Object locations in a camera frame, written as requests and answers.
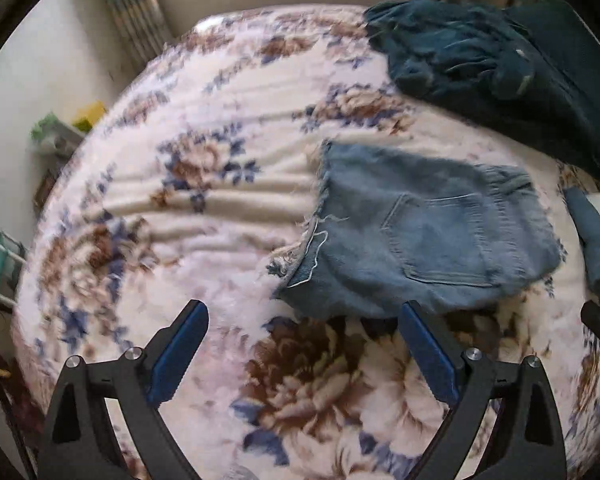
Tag rolled blue denim cloth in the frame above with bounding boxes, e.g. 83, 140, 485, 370
564, 186, 600, 297

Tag cluttered side shelf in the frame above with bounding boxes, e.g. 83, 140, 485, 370
29, 101, 108, 161

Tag light blue denim pants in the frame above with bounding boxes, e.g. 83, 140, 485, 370
267, 141, 563, 320

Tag dark teal clothing pile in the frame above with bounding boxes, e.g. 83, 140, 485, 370
364, 0, 600, 183

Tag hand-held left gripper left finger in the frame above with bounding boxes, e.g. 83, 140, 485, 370
38, 299, 210, 480

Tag floral printed blanket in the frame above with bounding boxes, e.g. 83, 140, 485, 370
11, 4, 600, 480

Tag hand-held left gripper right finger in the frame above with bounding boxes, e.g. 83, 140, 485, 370
397, 301, 568, 480

